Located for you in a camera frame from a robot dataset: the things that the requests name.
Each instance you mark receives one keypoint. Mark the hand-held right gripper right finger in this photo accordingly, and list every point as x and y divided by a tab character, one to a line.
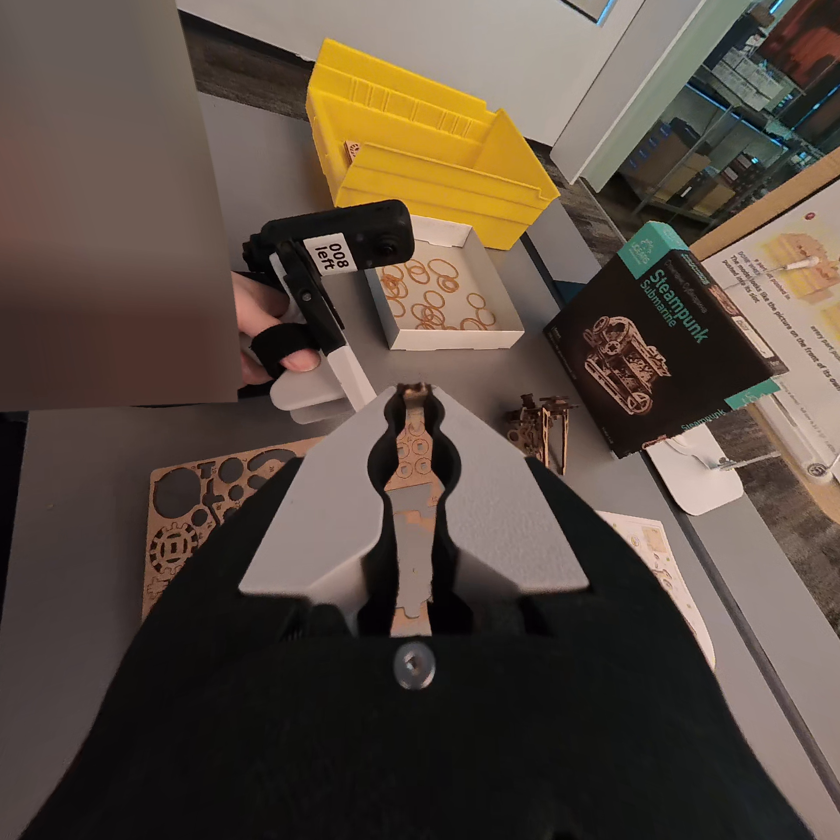
499	518

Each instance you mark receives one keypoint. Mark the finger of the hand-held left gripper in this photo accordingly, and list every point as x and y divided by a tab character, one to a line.
351	380

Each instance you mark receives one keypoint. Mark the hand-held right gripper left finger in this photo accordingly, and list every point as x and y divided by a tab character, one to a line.
328	512

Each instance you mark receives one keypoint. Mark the dark wooden model assembly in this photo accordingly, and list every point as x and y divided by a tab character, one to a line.
525	430

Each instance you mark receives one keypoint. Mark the person's left hand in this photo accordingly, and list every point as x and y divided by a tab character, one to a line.
253	308

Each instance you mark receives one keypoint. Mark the pile of tan rubber bands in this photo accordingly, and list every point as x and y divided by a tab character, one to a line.
394	285

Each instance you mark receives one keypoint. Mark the yellow plastic bin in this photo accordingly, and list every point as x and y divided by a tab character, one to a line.
420	190

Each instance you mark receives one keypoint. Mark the small wooden part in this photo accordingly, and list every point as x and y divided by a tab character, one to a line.
351	149

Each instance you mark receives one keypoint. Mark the white cardboard tray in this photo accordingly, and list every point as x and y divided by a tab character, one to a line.
459	340

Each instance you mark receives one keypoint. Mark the white instruction booklet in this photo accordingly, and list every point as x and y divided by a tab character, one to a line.
656	558

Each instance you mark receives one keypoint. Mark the laser-cut wooden part sheet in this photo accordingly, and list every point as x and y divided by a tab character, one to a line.
156	586

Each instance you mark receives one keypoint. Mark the black and teal kit box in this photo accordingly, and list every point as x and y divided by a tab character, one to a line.
630	354

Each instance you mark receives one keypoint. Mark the wood-framed instruction board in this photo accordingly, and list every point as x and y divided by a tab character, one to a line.
787	315

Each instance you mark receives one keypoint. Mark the storage shelves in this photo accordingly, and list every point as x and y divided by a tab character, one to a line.
741	72

